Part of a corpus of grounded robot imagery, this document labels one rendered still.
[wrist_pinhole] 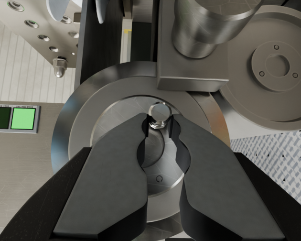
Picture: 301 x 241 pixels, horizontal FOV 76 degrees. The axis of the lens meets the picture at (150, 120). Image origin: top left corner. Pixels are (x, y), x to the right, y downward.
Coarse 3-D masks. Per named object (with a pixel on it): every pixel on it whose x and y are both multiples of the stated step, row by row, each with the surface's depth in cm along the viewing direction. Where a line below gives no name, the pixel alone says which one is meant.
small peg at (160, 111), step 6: (156, 102) 12; (162, 102) 12; (150, 108) 12; (156, 108) 11; (162, 108) 11; (168, 108) 11; (150, 114) 11; (156, 114) 11; (162, 114) 11; (168, 114) 11; (150, 120) 12; (156, 120) 11; (162, 120) 11; (168, 120) 11; (150, 126) 14; (156, 126) 12; (162, 126) 13
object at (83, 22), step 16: (96, 16) 22; (112, 16) 32; (80, 32) 18; (96, 32) 22; (112, 32) 32; (80, 48) 18; (96, 48) 22; (112, 48) 33; (80, 64) 18; (96, 64) 23; (112, 64) 33; (80, 80) 17
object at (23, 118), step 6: (18, 114) 48; (24, 114) 48; (30, 114) 48; (12, 120) 48; (18, 120) 48; (24, 120) 48; (30, 120) 48; (12, 126) 47; (18, 126) 47; (24, 126) 47; (30, 126) 48
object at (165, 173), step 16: (144, 96) 14; (112, 112) 14; (128, 112) 14; (144, 112) 14; (176, 112) 14; (96, 128) 14; (112, 128) 14; (160, 144) 14; (144, 160) 14; (160, 160) 14; (160, 176) 14; (176, 176) 14; (160, 192) 13
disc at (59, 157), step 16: (128, 64) 17; (144, 64) 17; (96, 80) 17; (112, 80) 17; (80, 96) 16; (192, 96) 17; (208, 96) 17; (64, 112) 16; (208, 112) 16; (64, 128) 16; (224, 128) 16; (64, 144) 16; (64, 160) 15; (160, 224) 15; (176, 224) 15; (144, 240) 15
